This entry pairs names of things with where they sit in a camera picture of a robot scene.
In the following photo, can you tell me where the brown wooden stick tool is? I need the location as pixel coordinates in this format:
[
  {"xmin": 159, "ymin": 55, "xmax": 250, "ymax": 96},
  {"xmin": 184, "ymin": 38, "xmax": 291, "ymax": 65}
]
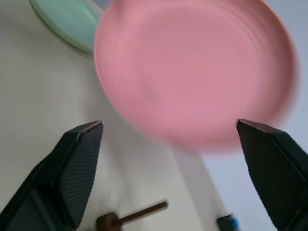
[{"xmin": 96, "ymin": 201, "xmax": 169, "ymax": 231}]

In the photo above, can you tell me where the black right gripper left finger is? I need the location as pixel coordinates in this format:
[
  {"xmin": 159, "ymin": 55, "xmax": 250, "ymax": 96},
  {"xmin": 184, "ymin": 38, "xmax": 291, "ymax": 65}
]
[{"xmin": 0, "ymin": 120, "xmax": 104, "ymax": 231}]

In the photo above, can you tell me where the green plate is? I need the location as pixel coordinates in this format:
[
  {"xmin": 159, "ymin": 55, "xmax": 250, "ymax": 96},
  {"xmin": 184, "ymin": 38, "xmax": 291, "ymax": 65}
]
[{"xmin": 29, "ymin": 0, "xmax": 104, "ymax": 54}]

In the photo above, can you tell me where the black and blue object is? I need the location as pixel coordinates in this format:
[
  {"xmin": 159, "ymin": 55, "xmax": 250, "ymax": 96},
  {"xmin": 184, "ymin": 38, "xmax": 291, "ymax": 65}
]
[{"xmin": 216, "ymin": 212, "xmax": 240, "ymax": 231}]

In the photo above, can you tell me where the pink plate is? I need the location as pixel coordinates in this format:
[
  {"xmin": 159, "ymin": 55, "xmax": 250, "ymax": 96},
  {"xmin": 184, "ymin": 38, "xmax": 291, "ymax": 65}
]
[{"xmin": 93, "ymin": 0, "xmax": 302, "ymax": 149}]

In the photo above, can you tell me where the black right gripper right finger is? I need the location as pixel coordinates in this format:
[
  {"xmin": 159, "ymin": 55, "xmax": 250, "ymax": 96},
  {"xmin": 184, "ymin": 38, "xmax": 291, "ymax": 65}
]
[{"xmin": 236, "ymin": 118, "xmax": 308, "ymax": 231}]

